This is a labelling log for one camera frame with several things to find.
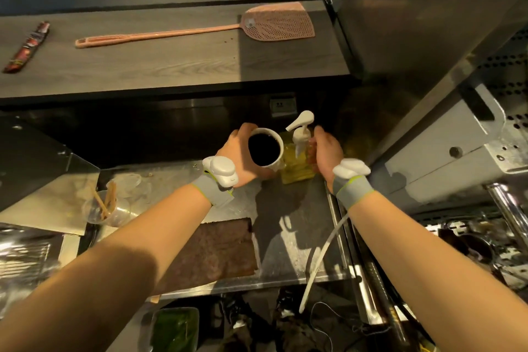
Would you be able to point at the person's right hand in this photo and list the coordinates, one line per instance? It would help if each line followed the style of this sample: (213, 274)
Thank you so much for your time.
(328, 153)

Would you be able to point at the person's left hand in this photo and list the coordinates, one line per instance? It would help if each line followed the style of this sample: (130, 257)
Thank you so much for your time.
(239, 158)

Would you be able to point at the person's right fingers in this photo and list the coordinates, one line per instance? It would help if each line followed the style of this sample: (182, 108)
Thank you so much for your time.
(315, 145)

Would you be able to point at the person's left thumb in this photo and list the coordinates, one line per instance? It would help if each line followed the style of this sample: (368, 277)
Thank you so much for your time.
(264, 172)

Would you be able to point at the yellow syrup pump bottle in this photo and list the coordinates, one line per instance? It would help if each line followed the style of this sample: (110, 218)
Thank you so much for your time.
(296, 158)

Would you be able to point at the white cup of dark coffee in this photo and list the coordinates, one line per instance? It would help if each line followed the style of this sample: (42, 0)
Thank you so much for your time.
(266, 148)

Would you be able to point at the person's right forearm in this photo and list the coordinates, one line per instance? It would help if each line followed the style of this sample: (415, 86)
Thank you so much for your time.
(429, 277)

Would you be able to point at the person's left forearm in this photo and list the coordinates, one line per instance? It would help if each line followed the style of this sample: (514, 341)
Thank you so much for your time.
(107, 273)

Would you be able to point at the white right wrist tracker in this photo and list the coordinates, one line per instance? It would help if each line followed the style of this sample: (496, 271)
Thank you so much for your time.
(351, 168)

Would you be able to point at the white wrist tracker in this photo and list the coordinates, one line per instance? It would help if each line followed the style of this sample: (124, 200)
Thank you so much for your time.
(351, 168)
(220, 170)

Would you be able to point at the white left wrist tracker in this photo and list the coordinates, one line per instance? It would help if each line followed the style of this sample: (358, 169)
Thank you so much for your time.
(220, 170)

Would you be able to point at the grey left wristband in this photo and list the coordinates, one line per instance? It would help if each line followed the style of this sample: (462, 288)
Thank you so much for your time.
(212, 191)

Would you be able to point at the grey wristband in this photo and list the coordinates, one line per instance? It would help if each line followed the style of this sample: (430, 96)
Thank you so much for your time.
(212, 191)
(354, 191)

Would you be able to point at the grey right wristband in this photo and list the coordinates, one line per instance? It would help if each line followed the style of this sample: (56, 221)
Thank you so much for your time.
(354, 191)

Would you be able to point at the brown cleaning cloth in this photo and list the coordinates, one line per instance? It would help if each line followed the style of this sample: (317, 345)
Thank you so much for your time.
(210, 252)

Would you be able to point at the pink fly swatter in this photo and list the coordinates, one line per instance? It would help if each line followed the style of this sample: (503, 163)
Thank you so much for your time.
(264, 25)

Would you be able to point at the clear plastic lid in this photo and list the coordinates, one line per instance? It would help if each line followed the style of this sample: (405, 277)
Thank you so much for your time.
(127, 181)

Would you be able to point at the espresso machine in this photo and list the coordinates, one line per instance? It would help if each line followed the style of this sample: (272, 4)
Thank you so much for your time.
(462, 149)

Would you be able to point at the dark wooden shelf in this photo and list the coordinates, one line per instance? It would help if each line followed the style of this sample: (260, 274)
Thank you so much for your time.
(173, 54)

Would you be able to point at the clear plastic cup with sticks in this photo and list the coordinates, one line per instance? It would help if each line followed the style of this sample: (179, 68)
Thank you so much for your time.
(103, 208)

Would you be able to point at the green bin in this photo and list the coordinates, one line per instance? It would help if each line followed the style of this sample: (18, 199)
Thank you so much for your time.
(171, 329)

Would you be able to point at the red black snack wrapper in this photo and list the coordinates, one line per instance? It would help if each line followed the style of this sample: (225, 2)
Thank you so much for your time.
(27, 47)

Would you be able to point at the wall power socket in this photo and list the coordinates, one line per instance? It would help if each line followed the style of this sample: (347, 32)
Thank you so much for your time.
(283, 106)

